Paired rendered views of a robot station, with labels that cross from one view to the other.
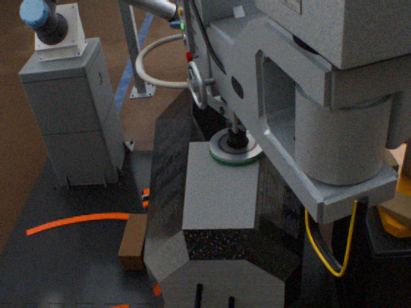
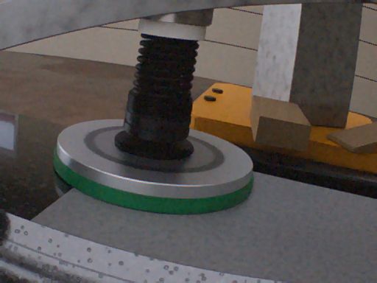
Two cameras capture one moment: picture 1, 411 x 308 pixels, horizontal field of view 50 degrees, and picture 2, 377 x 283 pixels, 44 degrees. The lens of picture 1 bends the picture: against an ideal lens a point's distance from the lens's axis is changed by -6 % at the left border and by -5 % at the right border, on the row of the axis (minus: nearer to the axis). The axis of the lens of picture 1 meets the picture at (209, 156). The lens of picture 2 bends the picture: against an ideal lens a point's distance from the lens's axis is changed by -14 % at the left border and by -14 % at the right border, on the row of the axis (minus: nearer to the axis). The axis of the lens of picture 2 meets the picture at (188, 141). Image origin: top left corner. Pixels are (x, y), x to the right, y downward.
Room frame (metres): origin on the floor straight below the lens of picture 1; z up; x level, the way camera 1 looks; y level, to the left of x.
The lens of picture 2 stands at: (1.33, 0.42, 1.01)
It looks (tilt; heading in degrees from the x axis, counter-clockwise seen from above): 16 degrees down; 272
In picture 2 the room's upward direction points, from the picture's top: 9 degrees clockwise
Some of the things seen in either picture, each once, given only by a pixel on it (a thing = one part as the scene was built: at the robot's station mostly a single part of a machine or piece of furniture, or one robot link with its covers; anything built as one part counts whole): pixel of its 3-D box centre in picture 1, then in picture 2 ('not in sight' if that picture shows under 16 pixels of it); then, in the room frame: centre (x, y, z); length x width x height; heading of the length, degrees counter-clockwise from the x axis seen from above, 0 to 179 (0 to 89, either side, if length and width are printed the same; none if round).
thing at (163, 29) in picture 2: not in sight; (173, 19); (1.38, -0.11, 0.99); 0.07 x 0.07 x 0.04
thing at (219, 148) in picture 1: (238, 143); (152, 152); (1.38, -0.11, 0.84); 0.21 x 0.21 x 0.01
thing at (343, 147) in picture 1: (340, 121); not in sight; (0.75, -0.27, 1.34); 0.19 x 0.19 x 0.20
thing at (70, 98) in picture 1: (78, 114); not in sight; (2.47, 0.79, 0.43); 0.50 x 0.50 x 0.85; 84
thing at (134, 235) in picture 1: (136, 241); not in sight; (1.67, 0.44, 0.07); 0.30 x 0.12 x 0.12; 171
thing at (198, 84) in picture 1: (208, 82); not in sight; (1.24, -0.02, 1.20); 0.15 x 0.10 x 0.15; 14
